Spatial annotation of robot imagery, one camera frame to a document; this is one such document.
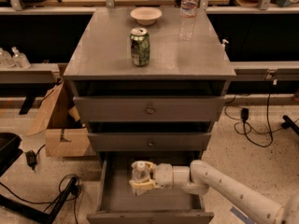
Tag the clear sanitizer bottle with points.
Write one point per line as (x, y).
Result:
(20, 59)
(6, 59)

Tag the black power adapter left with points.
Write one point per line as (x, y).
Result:
(31, 159)

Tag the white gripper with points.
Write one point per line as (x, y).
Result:
(163, 175)

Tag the clear sanitizer bottle left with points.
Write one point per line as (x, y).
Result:
(6, 59)

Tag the clear sanitizer bottle right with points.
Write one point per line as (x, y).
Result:
(20, 59)

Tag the small plastic bottle white cap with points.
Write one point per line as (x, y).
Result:
(140, 171)

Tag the small white pump dispenser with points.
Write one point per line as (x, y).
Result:
(225, 44)

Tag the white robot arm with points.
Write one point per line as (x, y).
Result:
(199, 176)

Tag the black bin left edge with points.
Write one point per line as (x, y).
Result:
(9, 150)

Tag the black stand leg left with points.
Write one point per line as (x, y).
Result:
(68, 191)

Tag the black stand leg right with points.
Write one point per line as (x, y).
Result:
(288, 123)

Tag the green soda can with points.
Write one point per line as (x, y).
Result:
(140, 46)

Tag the clear water bottle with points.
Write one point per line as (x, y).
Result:
(188, 13)

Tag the grey top drawer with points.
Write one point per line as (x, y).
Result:
(149, 109)

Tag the grey wooden drawer cabinet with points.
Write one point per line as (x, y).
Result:
(101, 66)

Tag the open cardboard box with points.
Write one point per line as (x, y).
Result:
(57, 117)

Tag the grey open bottom drawer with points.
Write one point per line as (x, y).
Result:
(118, 205)

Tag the black power adapter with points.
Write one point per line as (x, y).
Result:
(31, 159)
(244, 114)

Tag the grey middle drawer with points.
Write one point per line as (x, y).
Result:
(149, 141)

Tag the black stand leg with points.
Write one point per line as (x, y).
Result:
(68, 191)
(288, 123)

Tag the black power adapter right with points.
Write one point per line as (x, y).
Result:
(244, 114)

